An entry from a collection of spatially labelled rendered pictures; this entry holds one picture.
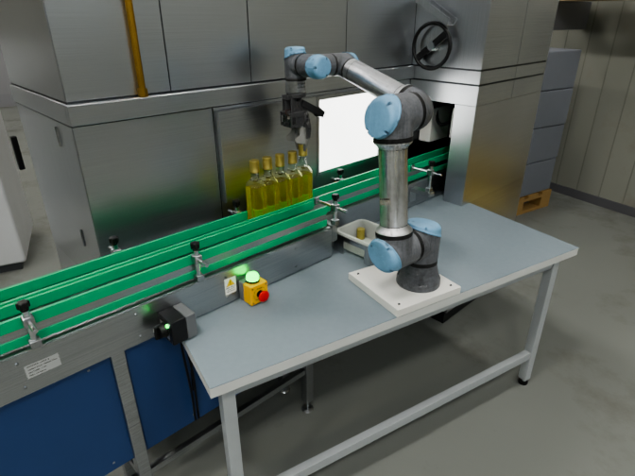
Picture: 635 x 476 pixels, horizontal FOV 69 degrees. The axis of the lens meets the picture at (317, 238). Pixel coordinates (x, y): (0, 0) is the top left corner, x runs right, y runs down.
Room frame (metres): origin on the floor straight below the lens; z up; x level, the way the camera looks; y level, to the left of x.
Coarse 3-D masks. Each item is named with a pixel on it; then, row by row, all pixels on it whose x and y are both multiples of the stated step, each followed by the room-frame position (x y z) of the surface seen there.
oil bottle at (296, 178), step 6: (288, 174) 1.68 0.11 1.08; (294, 174) 1.68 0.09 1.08; (300, 174) 1.70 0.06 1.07; (294, 180) 1.67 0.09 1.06; (300, 180) 1.70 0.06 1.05; (294, 186) 1.67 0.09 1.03; (300, 186) 1.69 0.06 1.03; (294, 192) 1.67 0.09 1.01; (300, 192) 1.69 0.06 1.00; (294, 198) 1.67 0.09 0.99; (300, 198) 1.69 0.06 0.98
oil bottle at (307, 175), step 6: (300, 168) 1.73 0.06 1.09; (306, 168) 1.73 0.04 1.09; (306, 174) 1.72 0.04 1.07; (312, 174) 1.74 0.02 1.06; (306, 180) 1.72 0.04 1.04; (312, 180) 1.74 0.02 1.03; (306, 186) 1.72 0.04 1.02; (312, 186) 1.74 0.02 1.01; (306, 192) 1.72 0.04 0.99; (312, 192) 1.74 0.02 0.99; (306, 198) 1.72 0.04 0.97
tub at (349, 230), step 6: (354, 222) 1.78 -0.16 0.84; (360, 222) 1.80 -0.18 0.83; (366, 222) 1.79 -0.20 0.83; (372, 222) 1.77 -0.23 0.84; (342, 228) 1.72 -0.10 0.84; (348, 228) 1.75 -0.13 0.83; (354, 228) 1.77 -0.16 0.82; (366, 228) 1.78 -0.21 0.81; (372, 228) 1.76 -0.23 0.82; (342, 234) 1.66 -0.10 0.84; (348, 234) 1.65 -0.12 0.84; (354, 234) 1.77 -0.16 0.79; (366, 234) 1.78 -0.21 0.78; (372, 234) 1.76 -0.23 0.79; (354, 240) 1.62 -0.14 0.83; (360, 240) 1.60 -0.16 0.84; (366, 240) 1.75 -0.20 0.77
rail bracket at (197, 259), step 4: (192, 244) 1.23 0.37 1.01; (196, 244) 1.23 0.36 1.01; (192, 248) 1.23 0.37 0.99; (196, 248) 1.23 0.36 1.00; (196, 252) 1.23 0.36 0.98; (192, 256) 1.24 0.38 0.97; (196, 256) 1.23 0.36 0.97; (200, 256) 1.24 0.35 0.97; (192, 260) 1.24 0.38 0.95; (196, 260) 1.23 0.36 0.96; (200, 260) 1.22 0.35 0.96; (196, 264) 1.23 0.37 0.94; (204, 264) 1.20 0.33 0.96; (208, 264) 1.20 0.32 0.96; (196, 268) 1.24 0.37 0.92; (196, 272) 1.24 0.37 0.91; (200, 272) 1.24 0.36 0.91; (196, 276) 1.23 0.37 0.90; (200, 276) 1.23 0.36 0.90; (204, 276) 1.24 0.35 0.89; (196, 280) 1.23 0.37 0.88; (200, 280) 1.23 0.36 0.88
